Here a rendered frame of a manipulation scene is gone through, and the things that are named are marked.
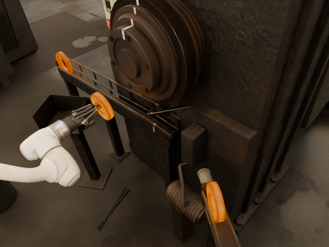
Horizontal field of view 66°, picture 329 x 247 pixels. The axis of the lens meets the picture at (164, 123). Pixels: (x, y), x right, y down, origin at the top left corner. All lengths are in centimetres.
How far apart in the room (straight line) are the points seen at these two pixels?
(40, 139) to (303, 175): 177
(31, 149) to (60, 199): 93
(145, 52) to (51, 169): 59
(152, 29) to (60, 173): 67
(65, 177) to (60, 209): 92
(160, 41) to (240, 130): 48
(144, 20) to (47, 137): 64
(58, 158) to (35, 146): 12
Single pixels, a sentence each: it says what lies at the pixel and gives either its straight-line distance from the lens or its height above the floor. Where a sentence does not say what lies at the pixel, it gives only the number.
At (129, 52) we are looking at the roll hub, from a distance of 101.
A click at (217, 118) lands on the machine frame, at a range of 112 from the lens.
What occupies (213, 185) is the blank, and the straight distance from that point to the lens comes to 103.
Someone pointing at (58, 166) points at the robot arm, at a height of 83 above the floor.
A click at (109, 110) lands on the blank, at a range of 126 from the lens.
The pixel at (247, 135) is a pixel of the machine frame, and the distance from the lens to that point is 107.
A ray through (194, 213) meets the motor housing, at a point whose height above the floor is 52.
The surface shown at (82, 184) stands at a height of 1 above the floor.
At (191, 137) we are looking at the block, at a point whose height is 80.
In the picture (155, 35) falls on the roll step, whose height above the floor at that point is 124.
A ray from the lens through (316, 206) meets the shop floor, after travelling 205.
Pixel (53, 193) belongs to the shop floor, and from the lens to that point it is 214.
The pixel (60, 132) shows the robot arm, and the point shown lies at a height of 86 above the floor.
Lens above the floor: 164
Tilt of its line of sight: 44 degrees down
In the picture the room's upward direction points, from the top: 5 degrees counter-clockwise
